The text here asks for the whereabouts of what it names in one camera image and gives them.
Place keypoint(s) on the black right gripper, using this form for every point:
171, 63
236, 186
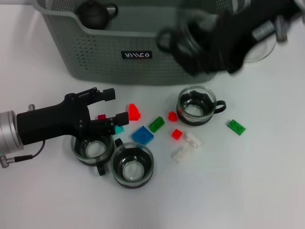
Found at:
238, 35

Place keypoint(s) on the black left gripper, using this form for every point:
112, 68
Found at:
47, 124

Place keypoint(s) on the glass teacup with black sleeve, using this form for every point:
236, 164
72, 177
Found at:
190, 40
93, 152
132, 167
190, 109

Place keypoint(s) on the grey-green perforated storage bin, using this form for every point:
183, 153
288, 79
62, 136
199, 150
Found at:
143, 66

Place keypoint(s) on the dark red long brick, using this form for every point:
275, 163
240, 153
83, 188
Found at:
102, 117

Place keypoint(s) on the tall red wedge brick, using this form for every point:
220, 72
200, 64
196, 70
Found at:
133, 112

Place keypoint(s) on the teal square plate brick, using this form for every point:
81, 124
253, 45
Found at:
119, 130

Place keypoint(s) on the blue square plate brick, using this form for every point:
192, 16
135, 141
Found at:
143, 135

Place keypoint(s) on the green rectangular brick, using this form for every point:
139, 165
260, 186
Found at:
156, 124

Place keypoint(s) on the glass carafe with black lid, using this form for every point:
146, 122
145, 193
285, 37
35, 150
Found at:
259, 51

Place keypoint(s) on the small red slope brick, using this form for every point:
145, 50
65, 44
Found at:
172, 117

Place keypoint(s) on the small red cube brick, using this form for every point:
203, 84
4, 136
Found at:
176, 134

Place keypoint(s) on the white plate brick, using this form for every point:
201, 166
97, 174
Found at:
193, 139
180, 155

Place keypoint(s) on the green flat plate brick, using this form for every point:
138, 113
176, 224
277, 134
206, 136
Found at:
236, 127

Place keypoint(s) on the black ceramic teapot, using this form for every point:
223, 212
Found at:
93, 15

